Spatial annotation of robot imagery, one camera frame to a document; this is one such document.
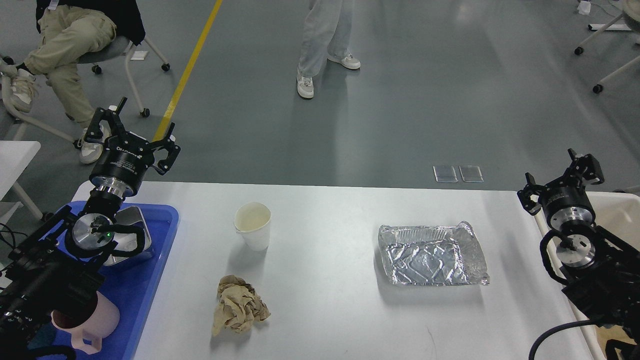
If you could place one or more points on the white paper cup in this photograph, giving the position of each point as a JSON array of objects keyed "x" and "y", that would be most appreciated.
[{"x": 252, "y": 222}]

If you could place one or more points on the crumpled brown paper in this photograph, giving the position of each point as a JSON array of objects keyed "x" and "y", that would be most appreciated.
[{"x": 239, "y": 306}]

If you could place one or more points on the white side table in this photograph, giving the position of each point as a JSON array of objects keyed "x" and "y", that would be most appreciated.
[{"x": 15, "y": 156}]

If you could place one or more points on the stainless steel rectangular tin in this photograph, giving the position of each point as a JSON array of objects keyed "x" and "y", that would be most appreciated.
[{"x": 130, "y": 216}]

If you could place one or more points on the grey wheeled chair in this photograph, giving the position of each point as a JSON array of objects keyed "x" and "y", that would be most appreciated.
[{"x": 121, "y": 46}]

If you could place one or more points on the standing person in jeans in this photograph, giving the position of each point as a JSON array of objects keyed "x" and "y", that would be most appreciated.
[{"x": 326, "y": 35}]

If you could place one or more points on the pink plastic mug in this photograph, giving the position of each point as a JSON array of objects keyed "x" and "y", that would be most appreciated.
[{"x": 97, "y": 321}]

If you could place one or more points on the clear floor plate left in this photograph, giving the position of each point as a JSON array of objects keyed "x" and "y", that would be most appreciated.
[{"x": 445, "y": 174}]

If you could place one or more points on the clear floor plate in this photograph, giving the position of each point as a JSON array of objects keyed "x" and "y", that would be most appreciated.
[
  {"x": 471, "y": 173},
  {"x": 445, "y": 174}
]

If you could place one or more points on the seated person khaki trousers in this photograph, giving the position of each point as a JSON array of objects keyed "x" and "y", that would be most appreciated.
[{"x": 68, "y": 30}]

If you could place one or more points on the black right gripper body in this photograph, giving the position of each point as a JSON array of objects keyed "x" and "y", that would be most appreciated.
[{"x": 564, "y": 204}]

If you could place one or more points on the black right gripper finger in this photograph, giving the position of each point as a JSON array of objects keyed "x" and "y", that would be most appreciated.
[
  {"x": 531, "y": 189},
  {"x": 583, "y": 170}
]

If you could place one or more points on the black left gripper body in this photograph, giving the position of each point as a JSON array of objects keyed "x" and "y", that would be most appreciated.
[{"x": 121, "y": 168}]

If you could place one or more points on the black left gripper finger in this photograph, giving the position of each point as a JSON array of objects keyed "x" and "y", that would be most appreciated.
[
  {"x": 106, "y": 128},
  {"x": 168, "y": 144}
]

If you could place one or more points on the blue plastic tray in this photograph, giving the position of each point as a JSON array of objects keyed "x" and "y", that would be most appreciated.
[{"x": 131, "y": 287}]

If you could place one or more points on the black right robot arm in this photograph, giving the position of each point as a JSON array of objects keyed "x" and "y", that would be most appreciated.
[{"x": 598, "y": 270}]

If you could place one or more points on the white plastic bin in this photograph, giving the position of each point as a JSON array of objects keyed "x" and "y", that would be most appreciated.
[{"x": 615, "y": 210}]

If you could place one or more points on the aluminium foil tray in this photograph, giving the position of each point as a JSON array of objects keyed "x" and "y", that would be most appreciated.
[{"x": 437, "y": 256}]

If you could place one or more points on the clear floor plate right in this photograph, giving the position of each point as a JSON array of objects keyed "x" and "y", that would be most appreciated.
[{"x": 471, "y": 173}]

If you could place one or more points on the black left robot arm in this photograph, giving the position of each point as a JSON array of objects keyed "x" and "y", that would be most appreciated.
[{"x": 55, "y": 271}]

